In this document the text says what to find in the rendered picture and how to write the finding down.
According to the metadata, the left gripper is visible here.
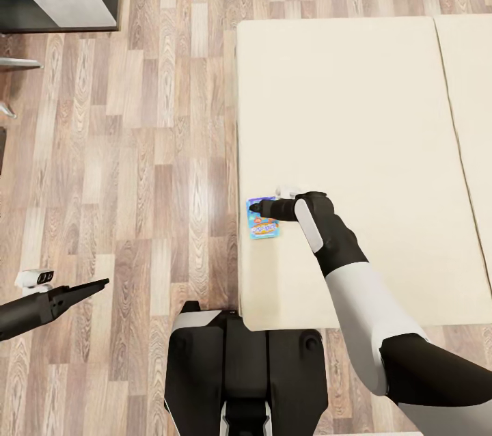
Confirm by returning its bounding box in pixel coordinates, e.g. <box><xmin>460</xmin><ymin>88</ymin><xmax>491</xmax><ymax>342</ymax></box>
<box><xmin>0</xmin><ymin>278</ymin><xmax>109</xmax><ymax>340</ymax></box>

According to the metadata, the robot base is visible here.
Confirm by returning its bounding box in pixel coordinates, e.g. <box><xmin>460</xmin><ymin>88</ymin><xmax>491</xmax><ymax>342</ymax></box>
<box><xmin>163</xmin><ymin>301</ymin><xmax>329</xmax><ymax>436</ymax></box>

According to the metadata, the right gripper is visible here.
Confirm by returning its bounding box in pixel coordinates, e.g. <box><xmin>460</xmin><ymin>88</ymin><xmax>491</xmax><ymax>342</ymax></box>
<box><xmin>249</xmin><ymin>199</ymin><xmax>289</xmax><ymax>221</ymax></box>

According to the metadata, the robot trunk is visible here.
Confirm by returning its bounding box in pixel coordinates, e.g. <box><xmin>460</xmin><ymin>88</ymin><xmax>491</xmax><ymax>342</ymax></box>
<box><xmin>220</xmin><ymin>400</ymin><xmax>272</xmax><ymax>436</ymax></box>

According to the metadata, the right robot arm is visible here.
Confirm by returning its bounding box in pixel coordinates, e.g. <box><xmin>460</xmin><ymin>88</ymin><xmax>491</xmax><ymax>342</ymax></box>
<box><xmin>249</xmin><ymin>184</ymin><xmax>492</xmax><ymax>436</ymax></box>

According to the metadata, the board game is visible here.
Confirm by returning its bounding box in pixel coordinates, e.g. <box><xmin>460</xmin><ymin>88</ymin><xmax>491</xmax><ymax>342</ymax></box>
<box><xmin>245</xmin><ymin>198</ymin><xmax>281</xmax><ymax>240</ymax></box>

